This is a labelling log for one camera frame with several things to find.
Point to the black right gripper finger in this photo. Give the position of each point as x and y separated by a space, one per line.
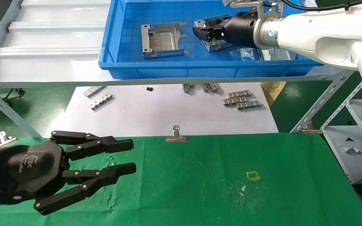
222 23
206 34

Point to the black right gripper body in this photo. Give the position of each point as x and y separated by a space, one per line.
240 29

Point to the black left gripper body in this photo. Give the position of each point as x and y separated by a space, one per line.
20 169

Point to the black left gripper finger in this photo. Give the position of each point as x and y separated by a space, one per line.
105 175
105 144

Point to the galvanized sheet metal bracket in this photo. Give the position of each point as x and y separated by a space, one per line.
214 46
165 39
278 55

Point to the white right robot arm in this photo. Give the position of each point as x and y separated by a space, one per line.
325 31

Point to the clear plastic bag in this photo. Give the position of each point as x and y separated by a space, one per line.
244 55

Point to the silver binder clip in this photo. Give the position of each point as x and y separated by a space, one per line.
3 140
176 138

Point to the notched metal strip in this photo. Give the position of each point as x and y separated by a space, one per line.
239 94
248 105
101 102
234 101
94 91

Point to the short metal piece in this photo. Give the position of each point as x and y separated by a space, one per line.
213 87
187 87
204 87

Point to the brown cardboard piece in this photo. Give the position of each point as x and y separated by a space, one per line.
273 92

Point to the blue plastic bin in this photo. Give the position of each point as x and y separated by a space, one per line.
137 66

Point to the black stool with chrome base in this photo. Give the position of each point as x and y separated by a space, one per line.
19 90

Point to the green table cloth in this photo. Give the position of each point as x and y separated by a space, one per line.
200 188

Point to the yellow square mark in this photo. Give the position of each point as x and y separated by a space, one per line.
252 175

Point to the small black clip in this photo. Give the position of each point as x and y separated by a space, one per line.
349 139

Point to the small grey piece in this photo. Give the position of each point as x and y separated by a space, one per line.
355 150
346 149

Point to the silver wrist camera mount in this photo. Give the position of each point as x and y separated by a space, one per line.
247 4

